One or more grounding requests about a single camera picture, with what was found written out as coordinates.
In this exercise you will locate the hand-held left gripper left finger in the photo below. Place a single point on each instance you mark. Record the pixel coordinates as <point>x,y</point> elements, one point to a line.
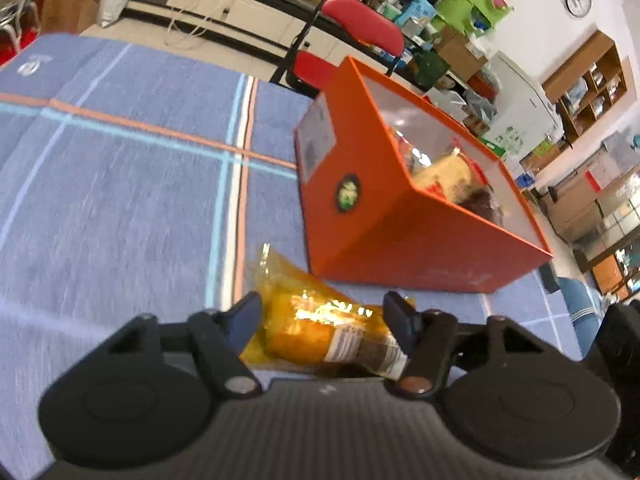
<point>245,320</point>

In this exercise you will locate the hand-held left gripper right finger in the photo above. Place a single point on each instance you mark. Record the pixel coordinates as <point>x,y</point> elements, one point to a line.
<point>402,322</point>

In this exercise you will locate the yellow cake packet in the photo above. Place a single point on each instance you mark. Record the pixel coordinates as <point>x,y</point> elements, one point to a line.
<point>310,325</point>

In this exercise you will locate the orange cardboard box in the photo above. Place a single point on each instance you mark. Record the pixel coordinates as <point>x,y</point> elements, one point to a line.
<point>400,240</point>

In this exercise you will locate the long biscuit packet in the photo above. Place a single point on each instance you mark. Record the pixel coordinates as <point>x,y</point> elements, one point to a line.
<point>442,175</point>

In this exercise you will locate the blue striped cushion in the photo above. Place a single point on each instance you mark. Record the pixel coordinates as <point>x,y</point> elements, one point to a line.
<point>580,315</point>

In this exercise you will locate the long black box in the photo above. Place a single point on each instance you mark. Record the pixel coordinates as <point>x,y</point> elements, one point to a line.
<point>550,279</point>

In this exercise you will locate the blue plaid tablecloth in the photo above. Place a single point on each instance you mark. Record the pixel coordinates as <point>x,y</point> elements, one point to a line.
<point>125,210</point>

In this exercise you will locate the brown cardboard box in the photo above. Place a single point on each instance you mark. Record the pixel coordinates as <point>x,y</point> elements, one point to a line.
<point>460,52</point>

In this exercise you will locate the red folding chair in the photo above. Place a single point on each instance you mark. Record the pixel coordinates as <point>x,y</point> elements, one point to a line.
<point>365,20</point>

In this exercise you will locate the white television cabinet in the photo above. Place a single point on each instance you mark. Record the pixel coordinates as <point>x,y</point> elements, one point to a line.
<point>210,10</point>

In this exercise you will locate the wooden wall shelf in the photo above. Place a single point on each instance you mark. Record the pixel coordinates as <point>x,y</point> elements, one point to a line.
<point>587,85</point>

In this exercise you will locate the round wall clock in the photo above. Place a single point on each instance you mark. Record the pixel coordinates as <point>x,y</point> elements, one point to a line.
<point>578,0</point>

